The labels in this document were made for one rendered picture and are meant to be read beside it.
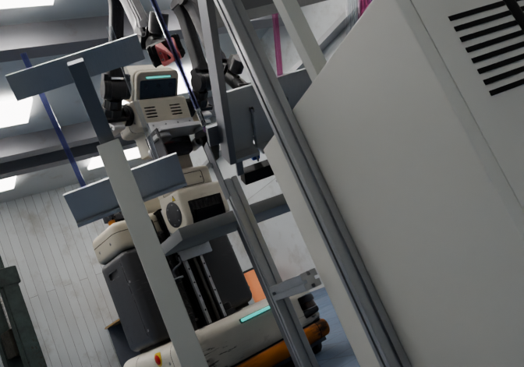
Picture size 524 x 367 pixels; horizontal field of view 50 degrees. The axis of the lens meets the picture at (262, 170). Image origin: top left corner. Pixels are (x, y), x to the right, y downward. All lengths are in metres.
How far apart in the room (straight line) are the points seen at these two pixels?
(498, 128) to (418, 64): 0.13
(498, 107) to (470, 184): 0.10
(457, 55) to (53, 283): 9.61
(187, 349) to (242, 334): 0.71
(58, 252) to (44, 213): 0.73
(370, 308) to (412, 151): 0.36
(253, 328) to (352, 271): 1.12
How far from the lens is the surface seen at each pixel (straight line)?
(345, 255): 1.06
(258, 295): 8.37
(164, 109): 2.37
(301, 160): 1.07
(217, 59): 1.45
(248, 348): 2.10
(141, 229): 1.44
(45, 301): 10.07
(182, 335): 1.41
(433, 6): 0.79
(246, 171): 1.64
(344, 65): 0.90
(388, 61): 0.81
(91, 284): 10.22
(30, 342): 8.83
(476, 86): 0.76
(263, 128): 1.63
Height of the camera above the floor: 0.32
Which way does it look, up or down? 11 degrees up
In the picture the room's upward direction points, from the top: 24 degrees counter-clockwise
